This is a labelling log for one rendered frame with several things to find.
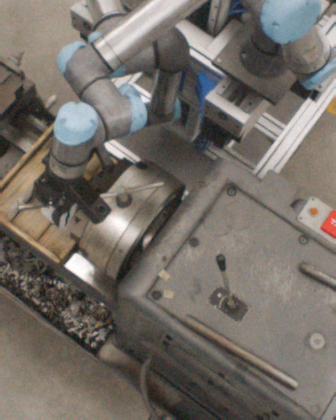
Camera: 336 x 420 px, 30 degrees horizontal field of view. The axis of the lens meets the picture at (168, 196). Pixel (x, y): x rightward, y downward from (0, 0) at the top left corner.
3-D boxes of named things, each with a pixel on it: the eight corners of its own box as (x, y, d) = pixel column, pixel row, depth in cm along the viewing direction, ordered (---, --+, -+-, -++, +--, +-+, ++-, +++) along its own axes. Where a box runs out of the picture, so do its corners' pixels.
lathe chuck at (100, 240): (174, 196, 186) (176, 159, 156) (110, 283, 178) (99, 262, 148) (150, 179, 187) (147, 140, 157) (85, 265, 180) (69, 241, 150)
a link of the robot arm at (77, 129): (110, 120, 116) (71, 135, 112) (100, 158, 125) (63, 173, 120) (87, 92, 119) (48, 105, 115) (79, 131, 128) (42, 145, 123)
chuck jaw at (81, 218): (117, 217, 164) (89, 250, 159) (115, 225, 169) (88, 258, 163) (83, 193, 166) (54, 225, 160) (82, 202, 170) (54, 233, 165)
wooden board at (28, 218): (133, 177, 195) (133, 171, 192) (60, 267, 183) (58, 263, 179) (57, 125, 200) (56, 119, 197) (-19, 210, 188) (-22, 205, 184)
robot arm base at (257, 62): (257, 25, 184) (264, 3, 175) (300, 53, 182) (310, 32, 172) (228, 59, 179) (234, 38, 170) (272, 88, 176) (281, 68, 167)
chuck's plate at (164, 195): (184, 202, 185) (188, 167, 155) (120, 290, 178) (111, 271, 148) (174, 196, 186) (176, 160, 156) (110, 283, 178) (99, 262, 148)
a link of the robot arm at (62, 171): (96, 152, 126) (71, 175, 120) (93, 166, 129) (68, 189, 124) (67, 132, 127) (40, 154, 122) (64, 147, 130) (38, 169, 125)
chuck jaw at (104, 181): (132, 200, 168) (149, 166, 162) (123, 207, 164) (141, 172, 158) (99, 178, 170) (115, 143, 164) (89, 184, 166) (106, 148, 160)
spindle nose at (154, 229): (183, 218, 178) (185, 197, 158) (139, 278, 173) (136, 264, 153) (174, 212, 179) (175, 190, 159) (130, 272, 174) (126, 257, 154)
